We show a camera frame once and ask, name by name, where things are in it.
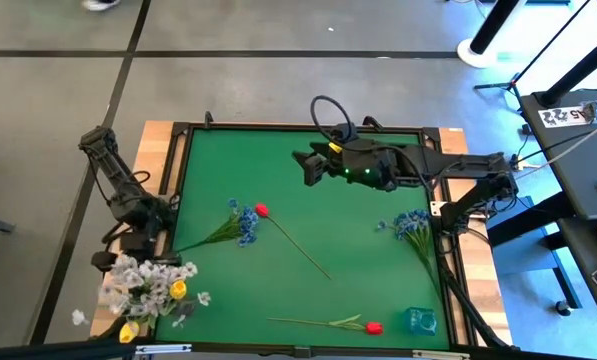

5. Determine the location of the black corrugated cable hose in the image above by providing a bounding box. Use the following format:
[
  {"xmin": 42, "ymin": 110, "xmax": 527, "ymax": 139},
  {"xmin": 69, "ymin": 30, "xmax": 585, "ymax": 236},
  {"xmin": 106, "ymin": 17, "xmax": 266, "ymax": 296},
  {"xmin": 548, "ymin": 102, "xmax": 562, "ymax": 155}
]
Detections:
[{"xmin": 436, "ymin": 234, "xmax": 512, "ymax": 350}]

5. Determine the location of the silver metal bracket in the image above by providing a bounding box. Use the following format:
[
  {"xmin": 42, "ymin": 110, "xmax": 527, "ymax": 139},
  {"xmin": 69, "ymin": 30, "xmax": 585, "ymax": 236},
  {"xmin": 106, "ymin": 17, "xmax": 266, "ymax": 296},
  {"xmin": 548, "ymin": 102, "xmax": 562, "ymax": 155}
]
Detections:
[
  {"xmin": 134, "ymin": 343, "xmax": 193, "ymax": 356},
  {"xmin": 411, "ymin": 349, "xmax": 472, "ymax": 360}
]

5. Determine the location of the black looped gripper cable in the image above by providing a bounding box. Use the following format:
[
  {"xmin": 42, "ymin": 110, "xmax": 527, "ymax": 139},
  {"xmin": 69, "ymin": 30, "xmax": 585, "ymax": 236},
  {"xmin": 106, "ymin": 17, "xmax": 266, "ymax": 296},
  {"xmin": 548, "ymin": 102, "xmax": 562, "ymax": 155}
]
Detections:
[{"xmin": 309, "ymin": 94, "xmax": 355, "ymax": 146}]

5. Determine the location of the red tulip with leaves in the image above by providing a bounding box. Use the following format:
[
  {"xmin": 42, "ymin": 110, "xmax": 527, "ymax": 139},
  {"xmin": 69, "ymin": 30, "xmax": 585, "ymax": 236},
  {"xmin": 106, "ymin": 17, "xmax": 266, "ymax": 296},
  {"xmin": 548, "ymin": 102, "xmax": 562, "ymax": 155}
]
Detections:
[{"xmin": 266, "ymin": 313, "xmax": 385, "ymax": 337}]

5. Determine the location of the black post white round base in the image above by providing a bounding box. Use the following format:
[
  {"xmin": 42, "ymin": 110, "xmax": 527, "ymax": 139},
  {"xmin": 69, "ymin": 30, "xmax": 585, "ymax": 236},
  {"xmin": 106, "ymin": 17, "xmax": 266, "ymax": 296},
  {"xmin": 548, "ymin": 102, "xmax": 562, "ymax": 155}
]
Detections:
[{"xmin": 456, "ymin": 0, "xmax": 523, "ymax": 70}]

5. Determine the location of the black rig crossbeam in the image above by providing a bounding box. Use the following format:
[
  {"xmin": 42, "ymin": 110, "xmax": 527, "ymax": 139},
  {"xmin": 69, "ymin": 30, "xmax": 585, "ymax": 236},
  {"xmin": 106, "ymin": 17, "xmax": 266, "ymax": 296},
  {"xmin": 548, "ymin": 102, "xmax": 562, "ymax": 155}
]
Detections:
[{"xmin": 0, "ymin": 338, "xmax": 147, "ymax": 360}]

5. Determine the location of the person's shoe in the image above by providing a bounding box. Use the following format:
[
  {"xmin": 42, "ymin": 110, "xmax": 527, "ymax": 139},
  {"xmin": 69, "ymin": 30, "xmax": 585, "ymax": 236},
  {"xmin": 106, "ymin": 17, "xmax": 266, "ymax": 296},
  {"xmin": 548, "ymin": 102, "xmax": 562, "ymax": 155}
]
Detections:
[{"xmin": 81, "ymin": 0, "xmax": 123, "ymax": 13}]

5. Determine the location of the green table mat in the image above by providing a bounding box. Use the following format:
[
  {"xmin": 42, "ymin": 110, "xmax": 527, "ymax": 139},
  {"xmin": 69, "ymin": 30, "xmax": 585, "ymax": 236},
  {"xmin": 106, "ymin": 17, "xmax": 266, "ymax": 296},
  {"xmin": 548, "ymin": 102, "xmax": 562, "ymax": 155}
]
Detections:
[{"xmin": 180, "ymin": 128, "xmax": 452, "ymax": 350}]

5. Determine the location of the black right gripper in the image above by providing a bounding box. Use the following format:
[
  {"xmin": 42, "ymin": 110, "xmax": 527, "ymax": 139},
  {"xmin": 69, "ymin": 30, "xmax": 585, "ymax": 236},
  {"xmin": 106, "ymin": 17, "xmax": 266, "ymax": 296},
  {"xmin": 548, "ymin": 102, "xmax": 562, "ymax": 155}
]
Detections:
[{"xmin": 291, "ymin": 139, "xmax": 400, "ymax": 194}]

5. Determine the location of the pale white flower bunch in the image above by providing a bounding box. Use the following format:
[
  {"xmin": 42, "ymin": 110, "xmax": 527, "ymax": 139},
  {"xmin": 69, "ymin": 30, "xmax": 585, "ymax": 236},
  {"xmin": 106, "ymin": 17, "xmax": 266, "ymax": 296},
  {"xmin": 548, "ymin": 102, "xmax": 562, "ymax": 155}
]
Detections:
[
  {"xmin": 142, "ymin": 259, "xmax": 213, "ymax": 330},
  {"xmin": 99, "ymin": 253, "xmax": 147, "ymax": 319}
]

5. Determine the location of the dark grey desk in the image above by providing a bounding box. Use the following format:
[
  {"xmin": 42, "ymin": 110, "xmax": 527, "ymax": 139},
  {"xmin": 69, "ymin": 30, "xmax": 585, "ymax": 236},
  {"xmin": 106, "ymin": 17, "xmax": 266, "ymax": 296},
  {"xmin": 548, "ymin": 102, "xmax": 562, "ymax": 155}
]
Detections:
[
  {"xmin": 557, "ymin": 215, "xmax": 597, "ymax": 342},
  {"xmin": 519, "ymin": 87, "xmax": 597, "ymax": 221}
]

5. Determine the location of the white cable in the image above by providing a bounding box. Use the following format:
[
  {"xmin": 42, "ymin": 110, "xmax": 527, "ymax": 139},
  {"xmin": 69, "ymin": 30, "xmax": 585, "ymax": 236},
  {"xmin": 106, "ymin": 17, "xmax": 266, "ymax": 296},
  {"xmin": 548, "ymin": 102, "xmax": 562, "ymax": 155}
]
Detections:
[{"xmin": 513, "ymin": 113, "xmax": 597, "ymax": 180}]

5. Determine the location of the white paper label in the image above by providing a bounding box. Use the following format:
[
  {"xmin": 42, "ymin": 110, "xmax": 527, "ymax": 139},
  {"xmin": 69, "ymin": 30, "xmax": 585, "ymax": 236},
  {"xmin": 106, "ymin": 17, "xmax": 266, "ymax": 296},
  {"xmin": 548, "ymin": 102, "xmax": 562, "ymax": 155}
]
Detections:
[{"xmin": 537, "ymin": 105, "xmax": 593, "ymax": 129}]

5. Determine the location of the teal glass vase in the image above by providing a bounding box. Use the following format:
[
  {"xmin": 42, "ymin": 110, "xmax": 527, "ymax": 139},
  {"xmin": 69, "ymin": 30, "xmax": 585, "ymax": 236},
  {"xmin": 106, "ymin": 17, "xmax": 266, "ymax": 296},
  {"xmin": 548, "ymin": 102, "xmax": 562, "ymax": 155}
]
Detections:
[{"xmin": 404, "ymin": 306, "xmax": 438, "ymax": 337}]

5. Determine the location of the red artificial rose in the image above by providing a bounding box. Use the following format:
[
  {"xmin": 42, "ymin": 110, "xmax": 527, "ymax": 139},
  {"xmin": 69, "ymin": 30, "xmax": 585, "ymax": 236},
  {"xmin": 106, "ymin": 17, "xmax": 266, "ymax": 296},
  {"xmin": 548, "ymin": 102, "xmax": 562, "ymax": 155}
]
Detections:
[{"xmin": 254, "ymin": 202, "xmax": 333, "ymax": 281}]

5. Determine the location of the thin black light stand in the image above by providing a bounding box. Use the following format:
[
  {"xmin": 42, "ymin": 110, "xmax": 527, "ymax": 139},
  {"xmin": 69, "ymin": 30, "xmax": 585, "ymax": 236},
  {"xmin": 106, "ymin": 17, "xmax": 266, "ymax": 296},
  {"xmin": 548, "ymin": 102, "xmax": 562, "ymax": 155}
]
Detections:
[{"xmin": 472, "ymin": 0, "xmax": 597, "ymax": 94}]

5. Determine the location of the black slanted post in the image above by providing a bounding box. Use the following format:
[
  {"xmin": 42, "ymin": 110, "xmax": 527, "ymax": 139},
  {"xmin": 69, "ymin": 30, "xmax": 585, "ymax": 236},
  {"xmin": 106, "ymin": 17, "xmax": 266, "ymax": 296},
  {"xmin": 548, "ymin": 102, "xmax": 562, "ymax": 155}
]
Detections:
[{"xmin": 541, "ymin": 29, "xmax": 597, "ymax": 108}]

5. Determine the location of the blue flower bunch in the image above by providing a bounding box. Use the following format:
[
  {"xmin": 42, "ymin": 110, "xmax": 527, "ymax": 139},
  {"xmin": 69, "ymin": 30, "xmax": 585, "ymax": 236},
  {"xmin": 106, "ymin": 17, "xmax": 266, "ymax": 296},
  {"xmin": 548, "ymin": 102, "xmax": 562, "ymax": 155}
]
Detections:
[
  {"xmin": 175, "ymin": 198, "xmax": 261, "ymax": 254},
  {"xmin": 376, "ymin": 208, "xmax": 443, "ymax": 301}
]

